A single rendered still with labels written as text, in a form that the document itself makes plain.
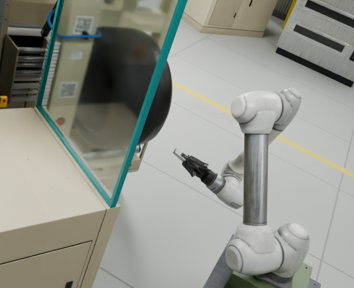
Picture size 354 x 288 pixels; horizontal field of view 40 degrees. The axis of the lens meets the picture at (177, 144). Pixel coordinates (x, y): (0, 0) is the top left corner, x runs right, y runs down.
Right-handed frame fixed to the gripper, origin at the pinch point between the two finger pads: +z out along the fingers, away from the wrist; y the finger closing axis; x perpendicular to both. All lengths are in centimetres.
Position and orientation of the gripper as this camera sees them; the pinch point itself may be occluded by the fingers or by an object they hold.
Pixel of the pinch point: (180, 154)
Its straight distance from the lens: 235.8
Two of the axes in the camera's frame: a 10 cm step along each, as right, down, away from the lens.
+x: 3.4, -6.9, 6.4
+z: -7.6, -6.1, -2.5
